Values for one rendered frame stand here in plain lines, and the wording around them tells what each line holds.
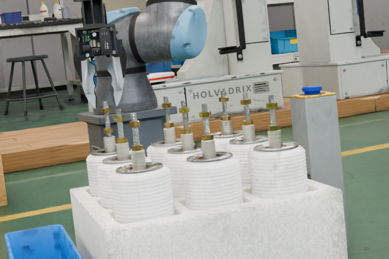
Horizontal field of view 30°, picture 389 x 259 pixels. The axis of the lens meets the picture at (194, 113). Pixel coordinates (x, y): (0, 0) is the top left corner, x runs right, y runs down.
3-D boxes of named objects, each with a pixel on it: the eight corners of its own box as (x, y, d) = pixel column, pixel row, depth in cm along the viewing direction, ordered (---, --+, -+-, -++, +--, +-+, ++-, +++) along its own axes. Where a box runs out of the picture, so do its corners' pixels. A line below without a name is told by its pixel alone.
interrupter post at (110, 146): (104, 153, 138) (102, 136, 138) (116, 152, 139) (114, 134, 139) (105, 155, 136) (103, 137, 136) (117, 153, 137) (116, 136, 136)
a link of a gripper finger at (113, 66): (114, 108, 132) (101, 59, 131) (115, 106, 138) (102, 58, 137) (131, 104, 132) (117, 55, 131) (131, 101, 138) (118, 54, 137)
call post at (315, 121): (302, 245, 150) (288, 96, 147) (332, 240, 152) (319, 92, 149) (318, 254, 143) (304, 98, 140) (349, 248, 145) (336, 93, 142)
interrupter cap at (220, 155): (242, 157, 117) (241, 153, 117) (203, 166, 113) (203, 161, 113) (215, 154, 124) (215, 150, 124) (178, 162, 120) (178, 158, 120)
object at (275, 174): (250, 261, 121) (239, 154, 119) (266, 243, 130) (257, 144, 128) (307, 261, 117) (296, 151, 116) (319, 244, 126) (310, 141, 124)
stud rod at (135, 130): (141, 160, 114) (136, 113, 114) (135, 161, 114) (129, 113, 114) (141, 159, 115) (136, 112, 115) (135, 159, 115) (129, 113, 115)
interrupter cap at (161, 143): (190, 145, 137) (189, 141, 137) (150, 150, 137) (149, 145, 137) (190, 140, 145) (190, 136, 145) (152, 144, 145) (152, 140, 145)
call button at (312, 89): (298, 97, 146) (298, 87, 146) (316, 94, 147) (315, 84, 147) (308, 97, 142) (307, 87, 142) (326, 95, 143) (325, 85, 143)
